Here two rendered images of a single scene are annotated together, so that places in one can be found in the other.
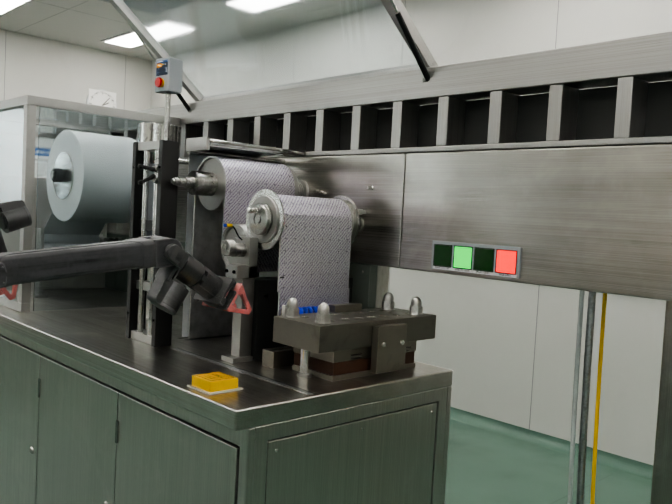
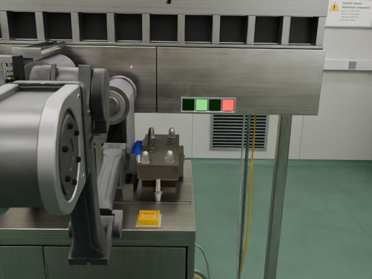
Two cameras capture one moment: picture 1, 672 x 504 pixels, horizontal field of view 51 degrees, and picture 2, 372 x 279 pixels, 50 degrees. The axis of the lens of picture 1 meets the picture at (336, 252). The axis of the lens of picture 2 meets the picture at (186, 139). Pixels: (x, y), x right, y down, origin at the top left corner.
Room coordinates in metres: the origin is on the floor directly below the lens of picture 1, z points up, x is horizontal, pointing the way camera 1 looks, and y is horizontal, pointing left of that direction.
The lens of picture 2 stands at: (0.51, 1.05, 1.59)
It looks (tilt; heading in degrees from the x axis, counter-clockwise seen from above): 18 degrees down; 313
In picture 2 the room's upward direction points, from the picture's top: 1 degrees clockwise
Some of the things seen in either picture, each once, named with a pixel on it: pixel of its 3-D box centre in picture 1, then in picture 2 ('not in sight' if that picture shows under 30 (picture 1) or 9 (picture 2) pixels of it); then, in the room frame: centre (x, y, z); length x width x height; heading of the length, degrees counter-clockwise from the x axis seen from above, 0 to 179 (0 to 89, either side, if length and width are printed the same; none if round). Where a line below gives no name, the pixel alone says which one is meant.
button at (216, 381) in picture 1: (214, 382); (149, 217); (1.43, 0.24, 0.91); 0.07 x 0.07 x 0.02; 44
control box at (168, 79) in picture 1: (166, 75); not in sight; (2.12, 0.54, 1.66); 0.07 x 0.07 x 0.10; 50
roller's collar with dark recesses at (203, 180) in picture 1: (201, 183); not in sight; (1.87, 0.37, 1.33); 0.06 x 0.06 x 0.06; 44
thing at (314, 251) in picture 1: (316, 253); (130, 117); (1.75, 0.05, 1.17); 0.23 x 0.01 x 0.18; 134
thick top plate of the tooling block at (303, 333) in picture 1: (358, 327); (160, 154); (1.69, -0.06, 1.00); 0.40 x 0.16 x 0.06; 134
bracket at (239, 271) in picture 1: (239, 299); (101, 159); (1.71, 0.23, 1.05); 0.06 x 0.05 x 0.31; 134
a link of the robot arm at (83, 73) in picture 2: not in sight; (73, 96); (1.01, 0.75, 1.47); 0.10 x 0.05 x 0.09; 136
